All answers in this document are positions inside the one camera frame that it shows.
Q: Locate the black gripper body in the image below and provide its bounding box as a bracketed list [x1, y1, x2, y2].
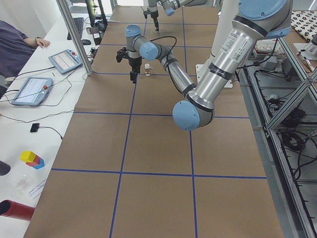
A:
[128, 57, 142, 72]
[150, 10, 159, 20]

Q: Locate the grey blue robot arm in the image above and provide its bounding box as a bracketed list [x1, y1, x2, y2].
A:
[124, 0, 293, 131]
[143, 0, 207, 32]

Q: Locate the black monitor stand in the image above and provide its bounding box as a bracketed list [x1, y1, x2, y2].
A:
[85, 0, 109, 28]

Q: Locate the black computer mouse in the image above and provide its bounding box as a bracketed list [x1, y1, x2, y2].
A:
[81, 39, 91, 45]

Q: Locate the far teach pendant tablet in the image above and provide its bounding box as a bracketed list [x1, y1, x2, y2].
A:
[48, 49, 83, 74]

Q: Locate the teach pendant tablet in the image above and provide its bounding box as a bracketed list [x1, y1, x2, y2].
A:
[11, 77, 53, 107]
[48, 49, 83, 74]

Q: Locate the black keyboard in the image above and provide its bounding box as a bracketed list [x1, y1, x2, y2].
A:
[73, 17, 84, 40]

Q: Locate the near teach pendant tablet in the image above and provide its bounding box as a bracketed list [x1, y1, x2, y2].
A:
[11, 77, 53, 107]

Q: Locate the small black box device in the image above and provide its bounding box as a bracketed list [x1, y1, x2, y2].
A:
[30, 123, 40, 133]

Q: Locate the person in dark shirt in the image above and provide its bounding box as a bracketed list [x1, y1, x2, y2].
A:
[0, 21, 50, 78]

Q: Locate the blue block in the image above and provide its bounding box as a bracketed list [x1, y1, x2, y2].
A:
[33, 158, 45, 170]

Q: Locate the red block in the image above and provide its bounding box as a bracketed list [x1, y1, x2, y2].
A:
[26, 155, 41, 167]

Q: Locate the yellow block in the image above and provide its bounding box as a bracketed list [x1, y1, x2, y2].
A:
[19, 151, 36, 163]

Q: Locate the black white patterned cloth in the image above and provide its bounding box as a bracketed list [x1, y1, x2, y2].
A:
[291, 10, 317, 42]

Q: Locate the dark grey cylinder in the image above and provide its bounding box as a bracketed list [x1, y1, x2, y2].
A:
[0, 161, 11, 176]

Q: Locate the clear plastic bag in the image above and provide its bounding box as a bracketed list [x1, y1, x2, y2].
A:
[12, 175, 34, 197]

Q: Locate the red cylinder tube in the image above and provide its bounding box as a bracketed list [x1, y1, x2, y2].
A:
[0, 200, 35, 221]

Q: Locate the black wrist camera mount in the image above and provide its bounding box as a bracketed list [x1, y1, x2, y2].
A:
[116, 47, 129, 63]
[143, 8, 151, 19]

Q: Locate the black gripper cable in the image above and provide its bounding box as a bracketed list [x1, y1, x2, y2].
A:
[146, 36, 178, 65]

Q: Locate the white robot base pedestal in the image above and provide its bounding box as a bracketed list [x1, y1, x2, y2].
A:
[196, 0, 238, 83]

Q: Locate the aluminium frame post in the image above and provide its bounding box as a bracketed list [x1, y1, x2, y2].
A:
[56, 0, 93, 76]

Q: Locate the aluminium frame rack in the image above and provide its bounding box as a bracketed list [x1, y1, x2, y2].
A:
[241, 33, 317, 238]

